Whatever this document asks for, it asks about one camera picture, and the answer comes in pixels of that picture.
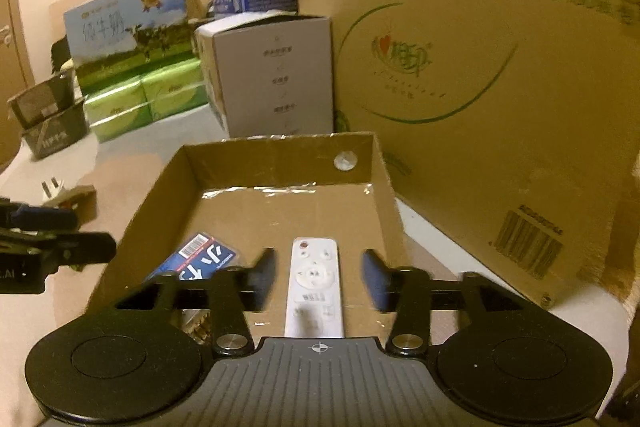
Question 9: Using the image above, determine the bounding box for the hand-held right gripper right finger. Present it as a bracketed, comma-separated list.
[361, 248, 530, 356]

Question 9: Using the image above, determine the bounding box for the white plug adapter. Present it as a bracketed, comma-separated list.
[39, 177, 67, 208]

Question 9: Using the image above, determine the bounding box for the metal wire rack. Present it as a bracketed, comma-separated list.
[177, 307, 214, 344]

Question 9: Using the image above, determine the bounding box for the gold panel device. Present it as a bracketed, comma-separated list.
[55, 186, 97, 229]

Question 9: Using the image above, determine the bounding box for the white remote control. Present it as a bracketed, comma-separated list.
[283, 236, 347, 339]

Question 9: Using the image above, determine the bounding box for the green tissue pack bundle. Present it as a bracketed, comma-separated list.
[81, 57, 209, 144]

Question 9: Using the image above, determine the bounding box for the shallow cardboard box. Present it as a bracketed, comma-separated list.
[86, 131, 404, 344]

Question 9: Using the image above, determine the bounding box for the blue playing card pack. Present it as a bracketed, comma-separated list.
[141, 232, 242, 284]

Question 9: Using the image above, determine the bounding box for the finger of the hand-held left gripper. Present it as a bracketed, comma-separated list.
[42, 231, 117, 269]
[0, 199, 81, 233]

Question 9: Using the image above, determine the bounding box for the large brown cardboard box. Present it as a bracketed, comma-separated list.
[294, 0, 640, 309]

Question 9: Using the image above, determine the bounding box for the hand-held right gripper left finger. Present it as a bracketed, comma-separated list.
[115, 248, 277, 356]

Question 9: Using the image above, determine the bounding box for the black bag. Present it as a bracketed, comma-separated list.
[49, 34, 69, 74]

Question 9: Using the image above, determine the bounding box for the white product box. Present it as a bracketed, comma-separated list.
[193, 13, 334, 139]

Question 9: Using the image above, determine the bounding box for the wooden door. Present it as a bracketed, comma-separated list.
[0, 0, 37, 94]

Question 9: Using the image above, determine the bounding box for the milk gift box with cows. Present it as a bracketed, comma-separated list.
[63, 0, 194, 96]

